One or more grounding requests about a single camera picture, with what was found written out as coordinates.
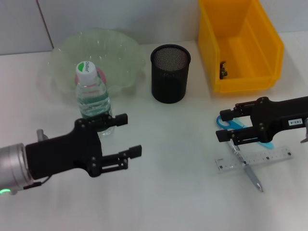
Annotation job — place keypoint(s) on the transparent plastic ruler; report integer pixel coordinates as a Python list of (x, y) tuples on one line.
[(276, 155)]

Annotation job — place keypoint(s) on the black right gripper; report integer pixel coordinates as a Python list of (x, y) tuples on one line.
[(279, 118)]

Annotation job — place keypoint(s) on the black mesh pen holder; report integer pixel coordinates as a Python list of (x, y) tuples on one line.
[(169, 81)]

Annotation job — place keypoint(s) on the yellow plastic storage bin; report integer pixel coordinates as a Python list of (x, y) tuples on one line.
[(252, 48)]

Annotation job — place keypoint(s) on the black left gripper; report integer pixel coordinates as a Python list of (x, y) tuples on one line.
[(65, 154)]

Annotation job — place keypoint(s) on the green plastic wrapper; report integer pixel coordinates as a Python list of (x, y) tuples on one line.
[(223, 71)]

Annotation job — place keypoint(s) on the blue scissors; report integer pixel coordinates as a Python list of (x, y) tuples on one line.
[(220, 122)]

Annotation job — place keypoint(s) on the clear green-label water bottle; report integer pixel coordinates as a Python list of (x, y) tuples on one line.
[(92, 96)]

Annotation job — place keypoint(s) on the pink toy peach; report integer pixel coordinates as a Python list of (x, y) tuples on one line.
[(103, 75)]

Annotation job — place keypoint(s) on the silver clear ballpoint pen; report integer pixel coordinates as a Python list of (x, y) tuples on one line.
[(252, 178)]

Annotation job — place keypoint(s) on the pale green glass fruit bowl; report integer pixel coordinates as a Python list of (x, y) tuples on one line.
[(120, 53)]

